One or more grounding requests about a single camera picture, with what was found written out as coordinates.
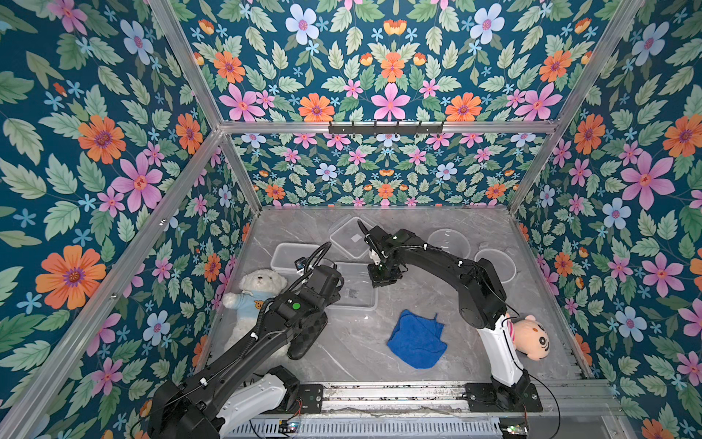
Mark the white teddy bear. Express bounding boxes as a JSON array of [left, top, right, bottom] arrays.
[[222, 269, 288, 351]]

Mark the black wall hook rail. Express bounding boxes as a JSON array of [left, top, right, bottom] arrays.
[[327, 121, 444, 136]]

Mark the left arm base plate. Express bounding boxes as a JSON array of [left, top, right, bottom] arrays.
[[284, 383, 325, 415]]

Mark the square clear lunch box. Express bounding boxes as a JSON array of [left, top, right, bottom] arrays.
[[331, 263, 378, 311]]

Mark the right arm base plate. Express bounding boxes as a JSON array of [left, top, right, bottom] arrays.
[[464, 383, 543, 413]]

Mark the round clear lunch box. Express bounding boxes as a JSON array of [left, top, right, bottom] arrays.
[[427, 229, 472, 258]]

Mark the blue cleaning cloth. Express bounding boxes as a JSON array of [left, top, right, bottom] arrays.
[[387, 310, 448, 369]]

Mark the square clear lunch box lid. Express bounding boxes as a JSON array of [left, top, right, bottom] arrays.
[[329, 216, 377, 261]]

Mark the rectangular clear lunch box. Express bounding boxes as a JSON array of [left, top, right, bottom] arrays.
[[270, 243, 319, 274]]

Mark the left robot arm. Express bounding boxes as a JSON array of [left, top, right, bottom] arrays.
[[146, 241, 344, 438]]

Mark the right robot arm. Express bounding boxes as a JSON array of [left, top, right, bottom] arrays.
[[356, 219, 531, 411]]

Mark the aluminium front rail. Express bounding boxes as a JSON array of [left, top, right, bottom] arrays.
[[316, 380, 624, 417]]

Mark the orange pink plush doll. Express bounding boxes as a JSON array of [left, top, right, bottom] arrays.
[[506, 315, 551, 361]]

